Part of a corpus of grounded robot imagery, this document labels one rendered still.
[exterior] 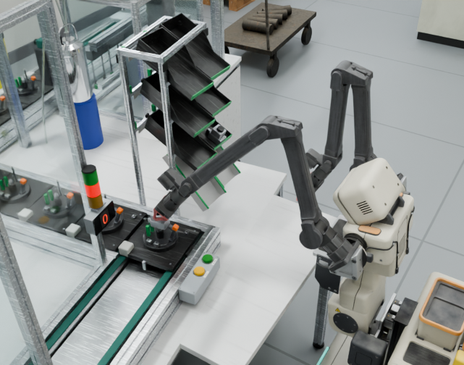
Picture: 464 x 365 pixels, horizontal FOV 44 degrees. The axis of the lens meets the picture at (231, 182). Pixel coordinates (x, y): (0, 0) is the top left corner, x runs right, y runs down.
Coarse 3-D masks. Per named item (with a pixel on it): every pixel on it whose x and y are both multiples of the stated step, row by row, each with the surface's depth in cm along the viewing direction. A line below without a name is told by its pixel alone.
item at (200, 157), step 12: (156, 120) 234; (156, 132) 226; (180, 132) 234; (180, 144) 231; (192, 144) 233; (204, 144) 233; (180, 156) 226; (192, 156) 229; (204, 156) 231; (192, 168) 225
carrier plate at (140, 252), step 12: (144, 228) 232; (180, 228) 231; (192, 228) 231; (132, 240) 226; (180, 240) 226; (192, 240) 226; (132, 252) 221; (144, 252) 221; (168, 252) 221; (180, 252) 221; (156, 264) 216; (168, 264) 215
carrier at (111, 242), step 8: (128, 208) 242; (120, 216) 235; (128, 216) 238; (144, 216) 238; (112, 224) 231; (120, 224) 231; (128, 224) 234; (136, 224) 234; (104, 232) 229; (112, 232) 230; (120, 232) 230; (128, 232) 230; (104, 240) 226; (112, 240) 226; (120, 240) 226; (112, 248) 223
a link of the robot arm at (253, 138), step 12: (252, 132) 180; (264, 132) 175; (240, 144) 184; (252, 144) 182; (216, 156) 191; (228, 156) 188; (240, 156) 187; (204, 168) 195; (216, 168) 192; (192, 180) 198; (204, 180) 196; (192, 192) 200
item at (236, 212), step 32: (96, 160) 289; (128, 160) 289; (160, 160) 288; (128, 192) 268; (160, 192) 268; (256, 192) 267; (224, 224) 249; (224, 256) 234; (192, 320) 208; (160, 352) 198
